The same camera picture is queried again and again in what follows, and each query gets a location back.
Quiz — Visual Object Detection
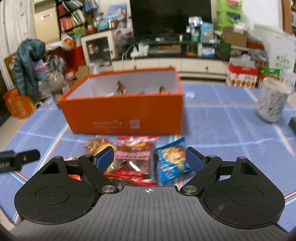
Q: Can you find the orange cardboard box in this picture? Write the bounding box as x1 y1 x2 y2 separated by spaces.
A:
59 67 184 135

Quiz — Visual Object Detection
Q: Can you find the white air conditioner unit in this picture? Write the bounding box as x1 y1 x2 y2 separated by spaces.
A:
34 0 60 44

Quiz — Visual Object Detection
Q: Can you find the orange carton on floor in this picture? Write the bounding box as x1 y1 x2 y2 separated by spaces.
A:
3 88 35 119

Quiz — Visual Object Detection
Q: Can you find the orange green gift box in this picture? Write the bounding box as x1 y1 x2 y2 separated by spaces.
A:
257 68 280 88

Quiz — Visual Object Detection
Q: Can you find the white small fridge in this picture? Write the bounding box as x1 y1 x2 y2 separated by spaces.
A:
253 24 295 72

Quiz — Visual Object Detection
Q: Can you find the clear bread snack packet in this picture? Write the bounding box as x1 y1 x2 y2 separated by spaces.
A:
84 136 117 157

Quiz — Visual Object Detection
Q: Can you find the dark green puffer jacket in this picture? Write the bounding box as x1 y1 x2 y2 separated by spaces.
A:
13 39 46 100

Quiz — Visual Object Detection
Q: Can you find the white glass door cabinet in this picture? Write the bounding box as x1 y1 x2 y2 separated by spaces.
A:
81 30 116 67

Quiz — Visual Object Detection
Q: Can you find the red brown snack packet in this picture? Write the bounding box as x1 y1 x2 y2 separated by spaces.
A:
104 136 159 186

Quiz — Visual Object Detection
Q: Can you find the blue plaid table mat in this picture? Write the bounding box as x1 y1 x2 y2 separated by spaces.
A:
1 84 295 231

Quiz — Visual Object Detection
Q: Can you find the dark bookshelf with books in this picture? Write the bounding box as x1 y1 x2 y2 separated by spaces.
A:
55 0 85 37

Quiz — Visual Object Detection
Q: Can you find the brown cardboard box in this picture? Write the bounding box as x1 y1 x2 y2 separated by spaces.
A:
223 27 247 47

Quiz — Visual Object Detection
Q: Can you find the black flat screen television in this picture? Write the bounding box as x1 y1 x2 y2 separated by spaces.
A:
130 0 212 39

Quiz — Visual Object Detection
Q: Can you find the green plastic storage rack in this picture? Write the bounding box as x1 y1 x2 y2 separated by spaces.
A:
216 0 242 31

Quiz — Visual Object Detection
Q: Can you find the white tv stand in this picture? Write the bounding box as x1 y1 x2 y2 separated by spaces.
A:
111 39 232 80

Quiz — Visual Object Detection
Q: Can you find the black rectangular block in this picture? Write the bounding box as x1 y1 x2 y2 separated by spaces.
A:
288 117 296 134

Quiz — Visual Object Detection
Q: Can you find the red white gift box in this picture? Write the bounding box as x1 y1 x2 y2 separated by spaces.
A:
226 63 258 88

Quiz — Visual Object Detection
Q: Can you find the white patterned cup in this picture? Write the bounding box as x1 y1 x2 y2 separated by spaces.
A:
256 77 291 123

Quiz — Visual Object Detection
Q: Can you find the blue chocolate chip cookie packet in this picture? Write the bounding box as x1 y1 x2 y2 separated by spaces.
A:
155 137 193 184

